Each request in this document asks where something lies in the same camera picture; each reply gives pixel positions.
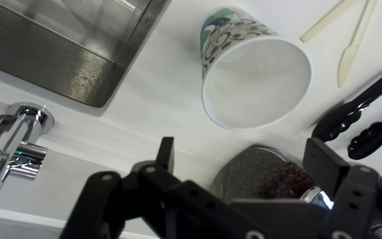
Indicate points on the stainless steel sink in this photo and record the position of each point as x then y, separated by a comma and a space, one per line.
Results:
45, 48

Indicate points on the patterned paper coffee cup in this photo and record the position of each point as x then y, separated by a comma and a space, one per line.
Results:
257, 84

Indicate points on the black plastic tongs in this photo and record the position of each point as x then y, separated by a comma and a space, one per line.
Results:
354, 117

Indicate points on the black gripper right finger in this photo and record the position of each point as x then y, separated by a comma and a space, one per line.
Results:
363, 200

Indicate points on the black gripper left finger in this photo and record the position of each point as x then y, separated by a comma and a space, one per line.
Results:
125, 208

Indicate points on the cream plastic knife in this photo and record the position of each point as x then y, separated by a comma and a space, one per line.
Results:
354, 44

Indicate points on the small chrome faucet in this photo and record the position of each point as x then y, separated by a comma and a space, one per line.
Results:
5, 141

